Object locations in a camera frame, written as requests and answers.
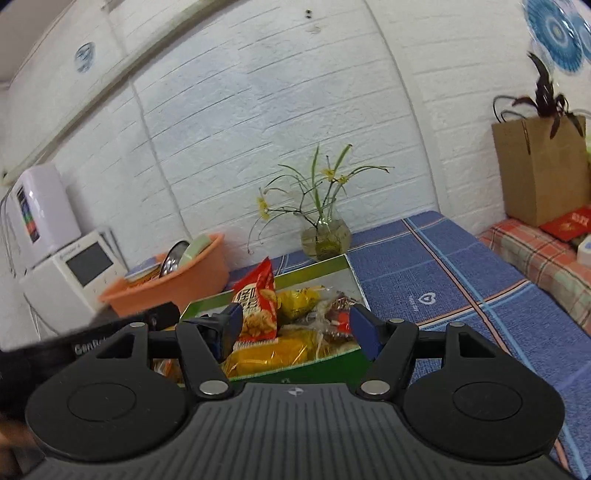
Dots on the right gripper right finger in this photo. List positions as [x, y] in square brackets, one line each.
[393, 347]

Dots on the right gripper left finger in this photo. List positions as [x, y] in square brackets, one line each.
[200, 345]

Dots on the red korean snack bag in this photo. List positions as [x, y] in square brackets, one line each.
[256, 293]

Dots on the clear yellow cake pack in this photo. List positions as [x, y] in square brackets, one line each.
[293, 347]

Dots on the yellow chip bag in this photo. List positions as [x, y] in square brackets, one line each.
[295, 304]

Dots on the small red nut pack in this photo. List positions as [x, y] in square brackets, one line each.
[334, 315]

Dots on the orange plastic basin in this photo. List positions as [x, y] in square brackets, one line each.
[206, 275]

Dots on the green cardboard box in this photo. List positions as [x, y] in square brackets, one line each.
[344, 361]

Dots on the blue plaid tablecloth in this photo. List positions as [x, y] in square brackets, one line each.
[512, 364]

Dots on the metal bowl in basin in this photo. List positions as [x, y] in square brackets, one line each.
[171, 262]

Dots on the white appliance with screen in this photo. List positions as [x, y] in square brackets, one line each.
[69, 283]

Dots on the glass vase with flowers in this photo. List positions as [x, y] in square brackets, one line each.
[310, 196]

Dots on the white water purifier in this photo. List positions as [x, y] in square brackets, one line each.
[40, 214]

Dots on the white power strip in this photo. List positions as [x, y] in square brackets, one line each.
[584, 252]

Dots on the red booklet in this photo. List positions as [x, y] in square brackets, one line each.
[569, 226]

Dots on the brown paper bag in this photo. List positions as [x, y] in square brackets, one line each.
[544, 174]

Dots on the dark purple plant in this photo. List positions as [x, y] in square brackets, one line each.
[546, 102]

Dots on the large blue paper fan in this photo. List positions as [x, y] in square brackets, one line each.
[554, 31]

